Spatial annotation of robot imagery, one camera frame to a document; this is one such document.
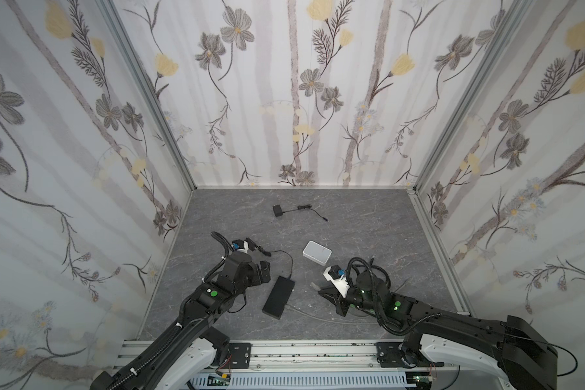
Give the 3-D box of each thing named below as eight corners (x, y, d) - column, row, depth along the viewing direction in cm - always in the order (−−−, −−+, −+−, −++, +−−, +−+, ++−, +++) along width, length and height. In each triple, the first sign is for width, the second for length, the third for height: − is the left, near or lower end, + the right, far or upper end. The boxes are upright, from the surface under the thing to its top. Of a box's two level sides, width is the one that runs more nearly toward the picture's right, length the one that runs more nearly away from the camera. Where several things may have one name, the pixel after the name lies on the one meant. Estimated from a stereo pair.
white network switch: (301, 255, 99) (301, 252, 97) (309, 242, 103) (309, 239, 101) (324, 267, 96) (325, 264, 94) (332, 253, 100) (332, 250, 98)
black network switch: (262, 312, 85) (261, 310, 83) (279, 277, 93) (278, 275, 91) (280, 320, 83) (280, 318, 81) (295, 284, 92) (295, 281, 90)
